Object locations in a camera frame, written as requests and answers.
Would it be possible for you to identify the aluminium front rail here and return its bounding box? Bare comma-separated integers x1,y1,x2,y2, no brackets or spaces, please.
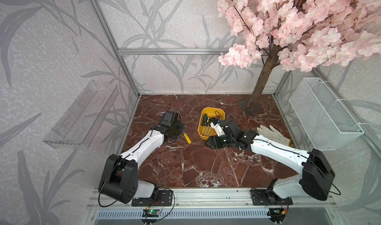
86,187,337,210

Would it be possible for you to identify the dark metal tree base plate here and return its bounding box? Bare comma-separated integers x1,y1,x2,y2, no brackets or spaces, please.
238,99,264,116

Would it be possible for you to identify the right circuit board with wires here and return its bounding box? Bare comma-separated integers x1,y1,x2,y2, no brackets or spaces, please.
267,208,288,220

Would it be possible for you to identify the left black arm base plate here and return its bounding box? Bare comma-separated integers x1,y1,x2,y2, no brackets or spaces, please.
132,189,174,207

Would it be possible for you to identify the clear acrylic wall shelf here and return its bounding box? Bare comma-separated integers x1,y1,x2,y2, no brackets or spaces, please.
43,80,120,150

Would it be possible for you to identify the left green circuit board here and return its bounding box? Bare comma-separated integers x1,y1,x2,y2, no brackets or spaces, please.
142,209,161,218

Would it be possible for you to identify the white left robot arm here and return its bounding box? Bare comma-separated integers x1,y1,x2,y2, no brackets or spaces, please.
98,111,185,204

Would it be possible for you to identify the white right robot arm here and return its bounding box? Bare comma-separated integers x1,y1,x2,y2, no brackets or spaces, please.
200,117,335,205

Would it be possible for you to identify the yellow plastic storage box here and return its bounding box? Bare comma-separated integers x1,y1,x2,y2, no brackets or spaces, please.
197,107,225,141

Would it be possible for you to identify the artificial cherry blossom tree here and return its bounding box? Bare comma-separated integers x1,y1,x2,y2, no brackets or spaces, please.
217,0,381,107

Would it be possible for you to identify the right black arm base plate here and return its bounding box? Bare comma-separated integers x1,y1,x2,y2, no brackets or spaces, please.
250,188,293,206

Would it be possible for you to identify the white wire mesh basket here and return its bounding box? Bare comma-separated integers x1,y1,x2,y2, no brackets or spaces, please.
289,77,364,151

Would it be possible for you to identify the white cotton work glove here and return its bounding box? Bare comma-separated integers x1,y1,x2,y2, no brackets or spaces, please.
257,125,291,146

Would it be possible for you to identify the yellow handled screwdriver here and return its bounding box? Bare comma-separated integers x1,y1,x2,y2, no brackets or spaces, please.
183,132,191,144

